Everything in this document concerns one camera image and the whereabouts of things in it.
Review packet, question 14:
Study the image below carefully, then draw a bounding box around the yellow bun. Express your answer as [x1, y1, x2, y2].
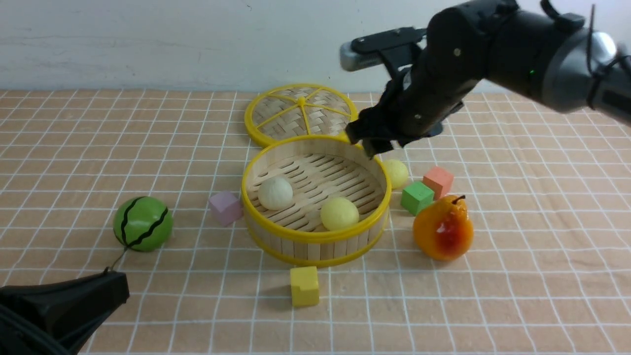
[382, 159, 409, 189]
[320, 196, 360, 231]

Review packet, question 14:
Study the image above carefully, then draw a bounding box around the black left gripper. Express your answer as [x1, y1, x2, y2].
[0, 270, 129, 355]

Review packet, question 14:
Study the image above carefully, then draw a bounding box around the pink purple wooden block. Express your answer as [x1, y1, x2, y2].
[208, 191, 244, 227]

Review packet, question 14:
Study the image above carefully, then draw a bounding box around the white bun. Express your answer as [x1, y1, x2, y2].
[258, 176, 293, 211]

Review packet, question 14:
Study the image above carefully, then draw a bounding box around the orange toy pear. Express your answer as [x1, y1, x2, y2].
[413, 195, 475, 261]

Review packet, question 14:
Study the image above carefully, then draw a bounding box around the bamboo steamer tray yellow rim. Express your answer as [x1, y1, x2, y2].
[241, 136, 392, 268]

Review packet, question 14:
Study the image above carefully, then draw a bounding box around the checkered orange tablecloth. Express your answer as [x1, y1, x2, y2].
[0, 90, 631, 355]

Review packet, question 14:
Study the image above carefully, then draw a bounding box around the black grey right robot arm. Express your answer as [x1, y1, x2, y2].
[340, 0, 631, 157]

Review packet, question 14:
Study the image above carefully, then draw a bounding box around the woven bamboo steamer lid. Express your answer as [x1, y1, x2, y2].
[244, 83, 358, 147]

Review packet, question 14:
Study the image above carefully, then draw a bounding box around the green wooden block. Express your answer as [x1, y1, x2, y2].
[400, 180, 434, 216]

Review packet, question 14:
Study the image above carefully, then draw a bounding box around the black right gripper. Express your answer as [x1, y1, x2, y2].
[345, 5, 493, 159]

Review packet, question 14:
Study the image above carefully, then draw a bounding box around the yellow wooden block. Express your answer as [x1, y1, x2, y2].
[290, 266, 320, 307]

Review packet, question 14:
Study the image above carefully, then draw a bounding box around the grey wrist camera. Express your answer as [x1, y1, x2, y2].
[339, 27, 427, 78]

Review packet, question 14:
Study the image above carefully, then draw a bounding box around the yellow bun front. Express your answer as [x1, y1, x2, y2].
[320, 196, 360, 231]

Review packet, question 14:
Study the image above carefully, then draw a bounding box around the salmon orange wooden block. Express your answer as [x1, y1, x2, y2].
[422, 166, 455, 201]

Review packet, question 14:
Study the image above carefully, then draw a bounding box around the green toy watermelon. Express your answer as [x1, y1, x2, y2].
[110, 196, 174, 269]

